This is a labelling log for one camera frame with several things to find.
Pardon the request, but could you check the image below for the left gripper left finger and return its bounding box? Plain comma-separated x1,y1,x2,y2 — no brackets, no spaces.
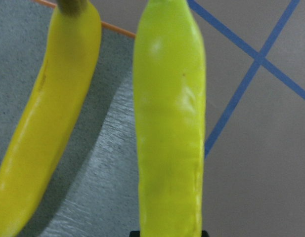
129,231,140,237

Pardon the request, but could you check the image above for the yellow banana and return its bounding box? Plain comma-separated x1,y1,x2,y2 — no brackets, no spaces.
133,0,206,237
0,0,101,237

